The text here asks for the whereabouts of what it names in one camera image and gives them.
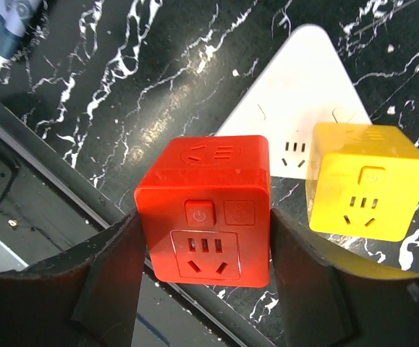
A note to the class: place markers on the patterned blue cloth mat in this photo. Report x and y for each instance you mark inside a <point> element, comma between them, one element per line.
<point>15,18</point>

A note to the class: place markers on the red cube socket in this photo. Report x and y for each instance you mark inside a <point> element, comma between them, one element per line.
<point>205,210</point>

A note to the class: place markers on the white triangular power strip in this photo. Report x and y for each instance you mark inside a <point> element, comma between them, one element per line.
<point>303,84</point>

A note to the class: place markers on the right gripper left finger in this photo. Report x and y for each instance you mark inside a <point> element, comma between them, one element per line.
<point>84,296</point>

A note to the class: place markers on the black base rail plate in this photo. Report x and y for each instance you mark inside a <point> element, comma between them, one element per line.
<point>47,208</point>

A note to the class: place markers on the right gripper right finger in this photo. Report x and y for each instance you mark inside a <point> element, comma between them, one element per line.
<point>330,296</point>

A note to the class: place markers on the yellow cube socket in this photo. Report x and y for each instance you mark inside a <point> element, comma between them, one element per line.
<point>362,181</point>

